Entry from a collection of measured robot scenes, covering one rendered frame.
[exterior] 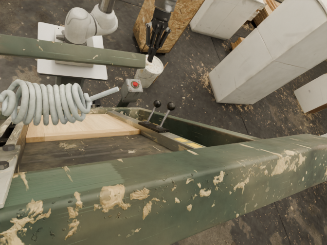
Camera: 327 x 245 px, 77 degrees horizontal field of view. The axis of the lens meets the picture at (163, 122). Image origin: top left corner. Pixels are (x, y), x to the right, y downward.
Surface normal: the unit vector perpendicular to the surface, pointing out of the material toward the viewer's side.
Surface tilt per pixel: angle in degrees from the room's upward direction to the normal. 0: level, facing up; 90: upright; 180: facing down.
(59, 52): 34
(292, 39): 90
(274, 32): 90
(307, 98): 90
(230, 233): 0
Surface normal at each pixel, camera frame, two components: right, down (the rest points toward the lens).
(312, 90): -0.87, 0.00
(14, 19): 0.45, -0.42
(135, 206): 0.51, 0.17
